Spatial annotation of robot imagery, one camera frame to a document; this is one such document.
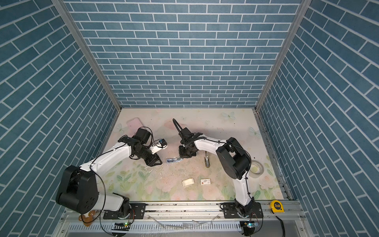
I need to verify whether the clear tape roll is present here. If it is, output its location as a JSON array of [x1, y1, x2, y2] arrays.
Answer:
[[249, 161, 265, 178]]

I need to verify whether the light blue stapler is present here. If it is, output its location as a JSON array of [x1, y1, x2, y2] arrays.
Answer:
[[166, 157, 183, 164]]

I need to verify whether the staple box tray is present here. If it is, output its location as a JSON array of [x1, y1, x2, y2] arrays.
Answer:
[[182, 178, 195, 187]]

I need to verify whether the yellow tape measure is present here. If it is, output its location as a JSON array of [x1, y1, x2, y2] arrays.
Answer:
[[270, 200, 285, 214]]

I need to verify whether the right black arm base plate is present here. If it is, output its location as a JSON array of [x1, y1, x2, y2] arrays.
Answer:
[[219, 201, 264, 219]]

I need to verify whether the brown white plush toy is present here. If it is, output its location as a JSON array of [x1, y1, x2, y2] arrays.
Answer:
[[78, 210, 100, 227]]

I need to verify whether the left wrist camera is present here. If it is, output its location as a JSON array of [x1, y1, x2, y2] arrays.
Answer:
[[150, 139, 168, 154]]

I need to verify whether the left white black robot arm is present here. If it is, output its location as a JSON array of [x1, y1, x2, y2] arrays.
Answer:
[[56, 126, 167, 219]]

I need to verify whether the white staple box sleeve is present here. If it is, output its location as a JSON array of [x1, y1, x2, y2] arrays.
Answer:
[[200, 178, 211, 185]]

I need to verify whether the white perforated cable duct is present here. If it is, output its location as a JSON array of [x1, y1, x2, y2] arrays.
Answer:
[[68, 221, 241, 234]]

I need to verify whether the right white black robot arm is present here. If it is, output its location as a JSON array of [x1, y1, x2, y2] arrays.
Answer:
[[173, 119, 254, 207]]

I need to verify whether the aluminium front rail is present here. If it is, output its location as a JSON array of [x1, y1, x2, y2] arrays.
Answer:
[[53, 200, 313, 237]]

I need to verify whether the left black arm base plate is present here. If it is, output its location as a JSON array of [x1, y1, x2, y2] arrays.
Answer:
[[103, 203, 147, 220]]

